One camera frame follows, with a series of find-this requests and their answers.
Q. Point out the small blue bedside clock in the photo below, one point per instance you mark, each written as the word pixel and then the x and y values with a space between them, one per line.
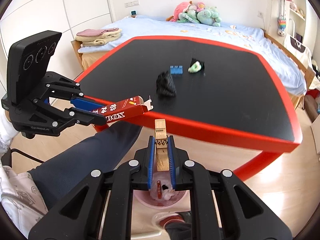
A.
pixel 133 14

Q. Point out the black binder clip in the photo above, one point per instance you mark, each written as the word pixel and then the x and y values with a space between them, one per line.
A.
pixel 193 60

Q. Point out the large black sock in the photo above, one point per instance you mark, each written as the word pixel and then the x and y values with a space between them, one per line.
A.
pixel 165 86

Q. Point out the green white crumpled paper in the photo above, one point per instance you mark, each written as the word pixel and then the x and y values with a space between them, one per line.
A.
pixel 195 67

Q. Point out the folded cream pink blankets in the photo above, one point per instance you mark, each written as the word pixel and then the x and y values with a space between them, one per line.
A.
pixel 97 37

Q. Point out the white bookshelf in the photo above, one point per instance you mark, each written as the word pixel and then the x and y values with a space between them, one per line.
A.
pixel 301 21

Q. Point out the striped green plush toy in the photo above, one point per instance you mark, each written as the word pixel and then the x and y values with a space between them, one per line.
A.
pixel 188 17

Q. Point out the pink trash bin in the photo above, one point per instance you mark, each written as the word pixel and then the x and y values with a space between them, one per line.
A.
pixel 144 198

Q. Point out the blue binder clip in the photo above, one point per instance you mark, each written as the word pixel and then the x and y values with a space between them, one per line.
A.
pixel 176 70

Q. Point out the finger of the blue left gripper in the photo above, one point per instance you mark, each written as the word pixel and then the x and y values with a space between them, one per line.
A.
pixel 86 104
pixel 87 117

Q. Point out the red edged black table mat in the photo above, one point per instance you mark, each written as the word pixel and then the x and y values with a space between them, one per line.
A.
pixel 237 100

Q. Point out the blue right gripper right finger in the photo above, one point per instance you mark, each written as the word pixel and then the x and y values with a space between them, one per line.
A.
pixel 171 163

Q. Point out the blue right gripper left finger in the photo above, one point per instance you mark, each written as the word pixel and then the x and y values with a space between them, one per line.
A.
pixel 151 156

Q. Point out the white tote bag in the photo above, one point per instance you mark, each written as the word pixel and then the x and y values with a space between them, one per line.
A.
pixel 301 52

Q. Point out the rainbow hanging plush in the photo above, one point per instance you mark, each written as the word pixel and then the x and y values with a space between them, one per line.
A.
pixel 281 19

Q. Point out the black camera box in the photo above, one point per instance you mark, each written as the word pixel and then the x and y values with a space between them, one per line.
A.
pixel 28 62

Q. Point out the person's leg dark trousers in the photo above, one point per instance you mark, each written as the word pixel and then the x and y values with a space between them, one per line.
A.
pixel 103 151

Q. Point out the bed with blue sheet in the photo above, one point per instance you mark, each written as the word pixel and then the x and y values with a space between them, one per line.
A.
pixel 295 77

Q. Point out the pink plush toy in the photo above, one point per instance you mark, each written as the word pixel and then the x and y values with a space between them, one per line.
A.
pixel 181 8

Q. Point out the white tissue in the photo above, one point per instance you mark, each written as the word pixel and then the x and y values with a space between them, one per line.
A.
pixel 167 191

